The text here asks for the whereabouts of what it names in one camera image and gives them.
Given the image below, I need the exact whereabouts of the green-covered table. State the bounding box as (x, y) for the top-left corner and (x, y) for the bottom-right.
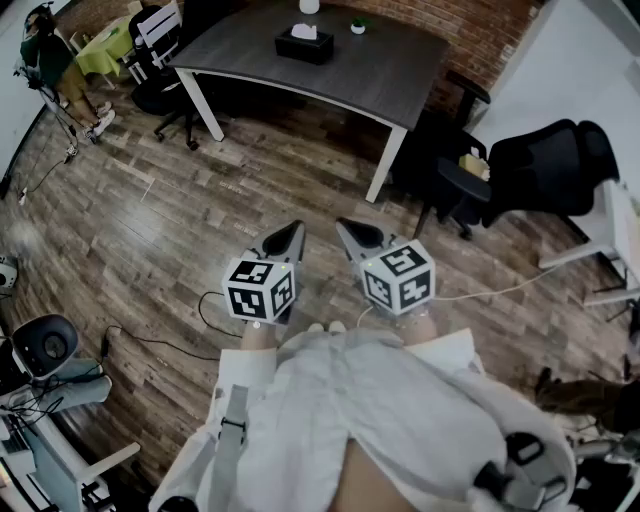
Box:
(73, 14), (137, 91)

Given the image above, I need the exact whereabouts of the yellow box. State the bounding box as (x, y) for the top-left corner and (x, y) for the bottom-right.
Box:
(458, 152), (492, 181)

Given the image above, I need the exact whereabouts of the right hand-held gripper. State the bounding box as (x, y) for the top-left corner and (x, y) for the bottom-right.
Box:
(335, 218), (436, 319)

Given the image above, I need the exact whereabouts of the gray shoulder strap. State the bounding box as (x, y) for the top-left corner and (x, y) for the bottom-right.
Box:
(214, 383), (251, 512)

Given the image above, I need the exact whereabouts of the gray machine with round lens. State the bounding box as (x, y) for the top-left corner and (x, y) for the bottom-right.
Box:
(10, 313), (114, 416)

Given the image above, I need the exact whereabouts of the person's right forearm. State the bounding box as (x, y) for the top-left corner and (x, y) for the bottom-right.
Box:
(402, 312), (439, 346)

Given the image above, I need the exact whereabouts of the white desk with equipment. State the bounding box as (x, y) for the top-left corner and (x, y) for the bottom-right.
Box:
(0, 414), (142, 512)

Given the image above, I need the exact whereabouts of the black cable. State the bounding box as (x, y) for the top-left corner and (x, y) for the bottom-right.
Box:
(198, 291), (246, 339)
(101, 324), (224, 362)

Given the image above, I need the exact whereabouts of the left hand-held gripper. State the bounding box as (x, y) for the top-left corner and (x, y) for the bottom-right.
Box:
(222, 220), (306, 327)

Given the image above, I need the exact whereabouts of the dark wooden table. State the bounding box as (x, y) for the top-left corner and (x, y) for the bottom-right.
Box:
(167, 0), (451, 204)

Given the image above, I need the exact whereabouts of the person wearing head camera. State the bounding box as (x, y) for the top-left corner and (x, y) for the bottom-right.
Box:
(149, 327), (576, 512)

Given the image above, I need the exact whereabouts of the black leather tissue box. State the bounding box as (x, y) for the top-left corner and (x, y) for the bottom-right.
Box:
(274, 27), (335, 66)

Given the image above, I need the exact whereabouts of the white wooden chair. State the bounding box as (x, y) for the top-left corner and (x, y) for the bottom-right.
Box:
(124, 2), (184, 86)

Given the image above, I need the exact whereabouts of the black mesh high-back chair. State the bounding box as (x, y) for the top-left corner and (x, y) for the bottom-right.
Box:
(414, 69), (621, 242)

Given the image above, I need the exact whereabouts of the person's left forearm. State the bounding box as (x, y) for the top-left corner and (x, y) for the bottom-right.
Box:
(239, 322), (279, 351)

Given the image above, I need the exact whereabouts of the beige cable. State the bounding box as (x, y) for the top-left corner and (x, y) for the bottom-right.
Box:
(357, 267), (559, 326)

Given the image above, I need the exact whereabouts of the gray strap with black buckle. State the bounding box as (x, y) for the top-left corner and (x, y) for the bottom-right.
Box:
(472, 432), (569, 512)

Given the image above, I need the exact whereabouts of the black office chair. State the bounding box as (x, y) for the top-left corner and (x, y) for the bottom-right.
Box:
(128, 4), (201, 152)

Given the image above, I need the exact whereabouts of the person's leg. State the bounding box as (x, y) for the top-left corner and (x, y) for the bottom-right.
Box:
(334, 439), (416, 512)

